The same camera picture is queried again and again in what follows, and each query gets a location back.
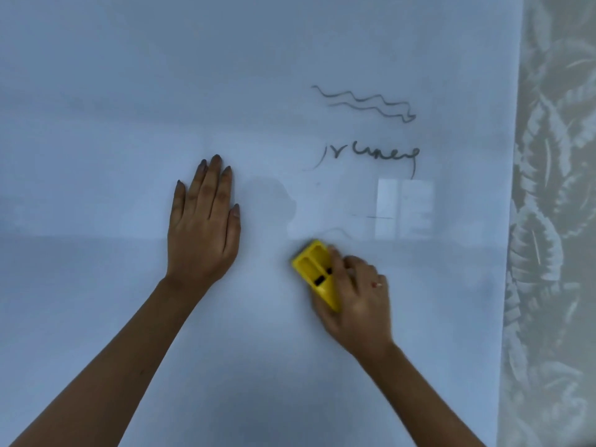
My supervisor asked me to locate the person's right hand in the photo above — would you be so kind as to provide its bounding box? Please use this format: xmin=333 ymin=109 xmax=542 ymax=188
xmin=310 ymin=245 xmax=396 ymax=360

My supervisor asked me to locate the person's left hand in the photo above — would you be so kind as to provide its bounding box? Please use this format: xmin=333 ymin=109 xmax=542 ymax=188
xmin=166 ymin=155 xmax=241 ymax=289

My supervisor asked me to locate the yellow plastic whiteboard eraser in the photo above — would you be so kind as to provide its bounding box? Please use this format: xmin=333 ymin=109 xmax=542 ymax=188
xmin=291 ymin=239 xmax=343 ymax=314

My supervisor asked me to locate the person's left forearm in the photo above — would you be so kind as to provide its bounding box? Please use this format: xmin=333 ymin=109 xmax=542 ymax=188
xmin=9 ymin=276 xmax=210 ymax=447

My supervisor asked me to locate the person's right forearm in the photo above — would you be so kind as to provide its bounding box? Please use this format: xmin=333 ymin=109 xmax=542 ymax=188
xmin=358 ymin=341 xmax=488 ymax=447

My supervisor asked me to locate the white glossy whiteboard sheet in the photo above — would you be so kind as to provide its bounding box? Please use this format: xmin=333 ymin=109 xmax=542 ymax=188
xmin=0 ymin=0 xmax=525 ymax=447

